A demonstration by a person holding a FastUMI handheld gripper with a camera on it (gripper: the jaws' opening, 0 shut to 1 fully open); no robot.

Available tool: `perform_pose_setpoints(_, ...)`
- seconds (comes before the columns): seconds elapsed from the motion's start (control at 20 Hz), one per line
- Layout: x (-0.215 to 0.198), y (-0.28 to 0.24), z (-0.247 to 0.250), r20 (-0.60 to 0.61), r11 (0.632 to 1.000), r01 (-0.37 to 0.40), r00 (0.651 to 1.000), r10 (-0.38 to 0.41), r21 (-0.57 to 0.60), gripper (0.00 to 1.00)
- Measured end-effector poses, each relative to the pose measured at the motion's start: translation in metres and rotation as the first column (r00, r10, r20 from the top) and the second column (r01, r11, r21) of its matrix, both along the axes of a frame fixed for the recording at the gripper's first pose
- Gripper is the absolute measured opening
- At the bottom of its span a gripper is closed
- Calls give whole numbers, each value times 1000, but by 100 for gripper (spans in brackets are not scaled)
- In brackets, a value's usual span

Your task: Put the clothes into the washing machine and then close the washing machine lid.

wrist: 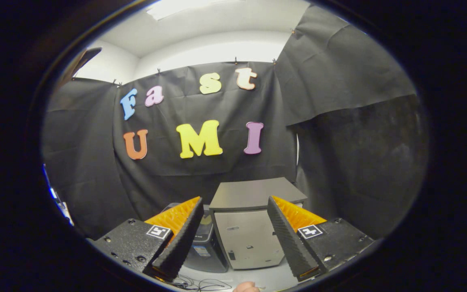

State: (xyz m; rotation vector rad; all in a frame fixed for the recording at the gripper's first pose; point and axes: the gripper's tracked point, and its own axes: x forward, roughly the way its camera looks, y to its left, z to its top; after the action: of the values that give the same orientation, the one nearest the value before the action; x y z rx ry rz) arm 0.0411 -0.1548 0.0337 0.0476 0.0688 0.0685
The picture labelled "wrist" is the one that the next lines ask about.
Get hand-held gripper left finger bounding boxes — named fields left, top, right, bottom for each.
left=90, top=197, right=205, bottom=282

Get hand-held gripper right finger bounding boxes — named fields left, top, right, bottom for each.
left=267, top=196, right=376, bottom=282

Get dark grey washing machine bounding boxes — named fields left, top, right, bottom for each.
left=161, top=202, right=229, bottom=273

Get grey cabinet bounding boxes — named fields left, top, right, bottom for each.
left=209, top=177, right=308, bottom=270

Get white and blue object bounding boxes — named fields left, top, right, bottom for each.
left=42, top=164, right=74, bottom=226

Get black cables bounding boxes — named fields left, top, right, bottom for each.
left=154, top=274, right=234, bottom=292

